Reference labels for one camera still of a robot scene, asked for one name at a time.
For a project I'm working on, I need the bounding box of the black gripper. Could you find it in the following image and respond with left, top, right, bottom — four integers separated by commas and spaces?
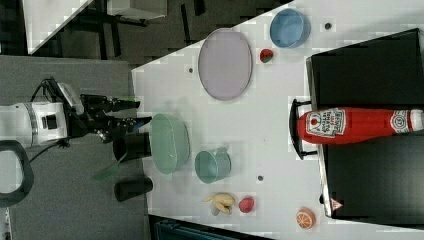
65, 94, 152, 143

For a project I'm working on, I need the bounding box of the red ketchup bottle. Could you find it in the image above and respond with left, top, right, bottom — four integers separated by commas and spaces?
297, 107, 423, 145

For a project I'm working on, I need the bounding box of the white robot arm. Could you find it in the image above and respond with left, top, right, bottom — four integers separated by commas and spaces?
1, 94, 152, 148

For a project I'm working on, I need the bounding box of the green colander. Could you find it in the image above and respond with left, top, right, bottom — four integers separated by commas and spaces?
149, 113, 190, 175

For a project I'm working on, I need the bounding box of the green spatula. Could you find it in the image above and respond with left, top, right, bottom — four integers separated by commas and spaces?
93, 154, 127, 181

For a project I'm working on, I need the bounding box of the black cylinder cup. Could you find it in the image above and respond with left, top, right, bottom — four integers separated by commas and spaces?
114, 177, 153, 202

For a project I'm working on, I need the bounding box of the green mug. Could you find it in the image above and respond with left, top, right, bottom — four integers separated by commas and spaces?
195, 147, 231, 184

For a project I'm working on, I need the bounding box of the lilac round plate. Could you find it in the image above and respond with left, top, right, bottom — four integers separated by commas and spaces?
198, 28, 253, 101

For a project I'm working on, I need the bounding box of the blue bin at table edge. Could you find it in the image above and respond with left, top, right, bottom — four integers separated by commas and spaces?
154, 220, 248, 240

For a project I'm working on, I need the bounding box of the toy banana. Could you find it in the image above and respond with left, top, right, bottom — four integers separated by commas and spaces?
203, 193, 235, 216

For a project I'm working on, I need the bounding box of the toy strawberry near banana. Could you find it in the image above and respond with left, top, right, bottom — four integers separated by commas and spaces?
238, 196, 255, 213

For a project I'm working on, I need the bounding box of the toy strawberry near plate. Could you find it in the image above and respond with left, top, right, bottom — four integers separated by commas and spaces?
260, 49, 274, 63

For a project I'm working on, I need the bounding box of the blue bowl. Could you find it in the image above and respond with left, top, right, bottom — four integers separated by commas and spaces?
270, 9, 311, 48

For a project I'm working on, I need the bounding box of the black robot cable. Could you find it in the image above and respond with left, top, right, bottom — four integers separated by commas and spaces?
29, 77, 73, 164

